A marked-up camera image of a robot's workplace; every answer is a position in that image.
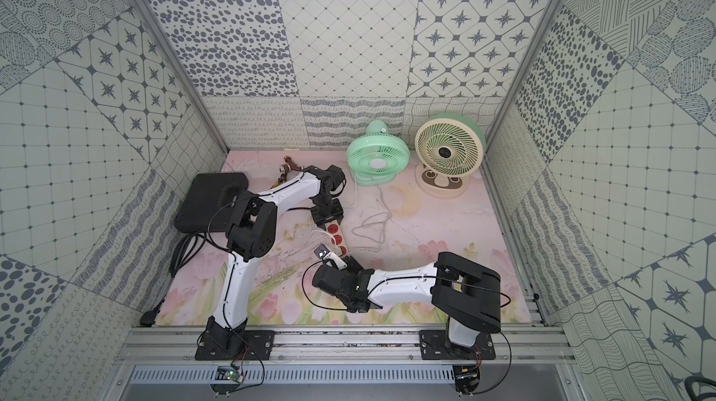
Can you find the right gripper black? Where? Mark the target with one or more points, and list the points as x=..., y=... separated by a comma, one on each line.
x=351, y=264

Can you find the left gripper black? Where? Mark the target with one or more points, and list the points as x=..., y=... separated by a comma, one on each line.
x=325, y=214

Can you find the cream power strip red sockets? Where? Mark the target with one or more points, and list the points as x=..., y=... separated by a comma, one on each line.
x=337, y=243

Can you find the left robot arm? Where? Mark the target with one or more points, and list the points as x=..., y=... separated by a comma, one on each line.
x=251, y=233

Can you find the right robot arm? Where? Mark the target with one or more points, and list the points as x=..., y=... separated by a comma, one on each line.
x=468, y=293

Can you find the mint green desk fan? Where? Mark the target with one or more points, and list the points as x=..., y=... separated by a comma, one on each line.
x=377, y=157

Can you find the cream round desk fan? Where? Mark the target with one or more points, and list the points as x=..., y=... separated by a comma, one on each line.
x=450, y=148

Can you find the black plastic tool case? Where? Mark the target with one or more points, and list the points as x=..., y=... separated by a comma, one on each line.
x=207, y=206

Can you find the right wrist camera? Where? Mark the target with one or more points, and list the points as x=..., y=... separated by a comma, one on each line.
x=323, y=251

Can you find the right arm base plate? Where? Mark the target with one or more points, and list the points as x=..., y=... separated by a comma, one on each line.
x=457, y=346

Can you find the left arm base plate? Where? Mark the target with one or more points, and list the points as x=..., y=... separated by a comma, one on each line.
x=220, y=345

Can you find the aluminium rail frame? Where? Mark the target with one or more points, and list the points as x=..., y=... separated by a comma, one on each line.
x=349, y=345

